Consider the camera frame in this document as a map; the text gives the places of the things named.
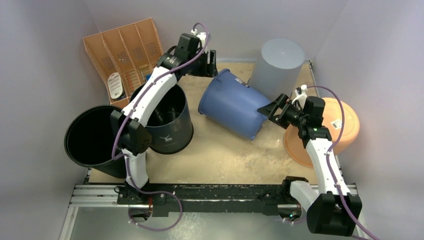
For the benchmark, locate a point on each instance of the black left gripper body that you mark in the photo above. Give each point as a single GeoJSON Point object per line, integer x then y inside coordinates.
{"type": "Point", "coordinates": [199, 67]}

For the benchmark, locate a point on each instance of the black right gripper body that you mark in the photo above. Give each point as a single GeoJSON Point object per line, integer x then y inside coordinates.
{"type": "Point", "coordinates": [279, 112]}

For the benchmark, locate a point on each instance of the blue plastic bucket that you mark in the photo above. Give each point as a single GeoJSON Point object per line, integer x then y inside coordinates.
{"type": "Point", "coordinates": [233, 104]}

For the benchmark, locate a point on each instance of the grey plastic bucket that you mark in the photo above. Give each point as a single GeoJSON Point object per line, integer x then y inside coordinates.
{"type": "Point", "coordinates": [277, 68]}

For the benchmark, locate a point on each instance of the orange plastic bucket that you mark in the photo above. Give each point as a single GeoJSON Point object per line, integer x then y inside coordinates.
{"type": "Point", "coordinates": [332, 119]}

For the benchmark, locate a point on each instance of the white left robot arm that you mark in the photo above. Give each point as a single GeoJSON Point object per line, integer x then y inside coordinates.
{"type": "Point", "coordinates": [168, 71]}

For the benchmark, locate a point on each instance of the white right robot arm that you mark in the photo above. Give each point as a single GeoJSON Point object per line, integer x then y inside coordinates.
{"type": "Point", "coordinates": [332, 209]}

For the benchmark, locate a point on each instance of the small black plastic bucket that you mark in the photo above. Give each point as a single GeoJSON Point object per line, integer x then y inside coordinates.
{"type": "Point", "coordinates": [168, 128]}

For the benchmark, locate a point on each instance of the orange slotted organizer rack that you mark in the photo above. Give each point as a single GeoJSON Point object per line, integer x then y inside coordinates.
{"type": "Point", "coordinates": [131, 50]}

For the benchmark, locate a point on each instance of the white oval label tin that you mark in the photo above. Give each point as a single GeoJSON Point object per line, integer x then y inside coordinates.
{"type": "Point", "coordinates": [115, 86]}

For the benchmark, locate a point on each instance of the large black plastic bucket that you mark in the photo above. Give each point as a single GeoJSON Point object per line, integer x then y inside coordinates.
{"type": "Point", "coordinates": [89, 140]}

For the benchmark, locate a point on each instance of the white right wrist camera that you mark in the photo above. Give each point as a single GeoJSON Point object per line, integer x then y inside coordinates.
{"type": "Point", "coordinates": [300, 95]}

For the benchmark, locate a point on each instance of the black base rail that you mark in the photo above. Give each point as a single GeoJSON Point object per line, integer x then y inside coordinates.
{"type": "Point", "coordinates": [161, 199]}

